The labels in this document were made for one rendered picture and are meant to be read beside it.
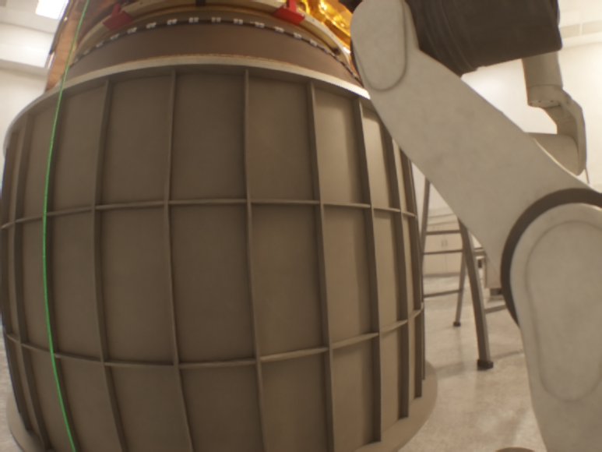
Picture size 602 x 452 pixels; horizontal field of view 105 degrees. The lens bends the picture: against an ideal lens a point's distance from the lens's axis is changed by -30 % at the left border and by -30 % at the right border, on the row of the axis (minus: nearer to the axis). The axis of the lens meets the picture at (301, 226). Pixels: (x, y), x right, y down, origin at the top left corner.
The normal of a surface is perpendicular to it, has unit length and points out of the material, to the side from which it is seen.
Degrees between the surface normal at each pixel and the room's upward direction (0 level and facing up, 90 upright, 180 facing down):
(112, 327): 90
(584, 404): 115
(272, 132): 90
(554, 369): 90
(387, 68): 90
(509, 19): 130
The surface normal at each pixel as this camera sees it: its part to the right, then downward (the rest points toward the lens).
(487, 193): -0.74, -0.03
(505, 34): -0.43, 0.80
